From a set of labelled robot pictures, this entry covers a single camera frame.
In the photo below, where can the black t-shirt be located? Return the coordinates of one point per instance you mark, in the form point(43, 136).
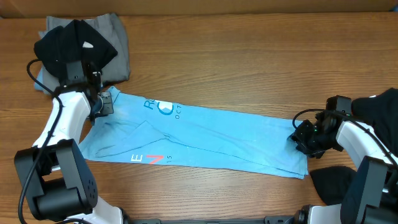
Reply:
point(332, 183)

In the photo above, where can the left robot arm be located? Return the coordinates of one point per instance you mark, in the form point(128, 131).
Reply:
point(57, 183)

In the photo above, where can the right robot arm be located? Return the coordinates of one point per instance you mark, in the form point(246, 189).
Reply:
point(366, 128)

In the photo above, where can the light blue printed t-shirt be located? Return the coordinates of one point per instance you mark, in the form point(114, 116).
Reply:
point(147, 131)

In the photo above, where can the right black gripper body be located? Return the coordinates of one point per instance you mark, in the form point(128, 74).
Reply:
point(314, 140)

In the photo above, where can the folded black garment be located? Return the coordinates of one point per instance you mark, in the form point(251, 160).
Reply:
point(77, 41)

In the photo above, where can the folded grey garment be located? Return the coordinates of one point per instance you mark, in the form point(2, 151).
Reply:
point(112, 29)

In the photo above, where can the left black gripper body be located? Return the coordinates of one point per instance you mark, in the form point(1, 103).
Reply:
point(106, 106)

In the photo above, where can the folded blue jeans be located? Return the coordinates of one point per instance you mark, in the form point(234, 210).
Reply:
point(37, 84)

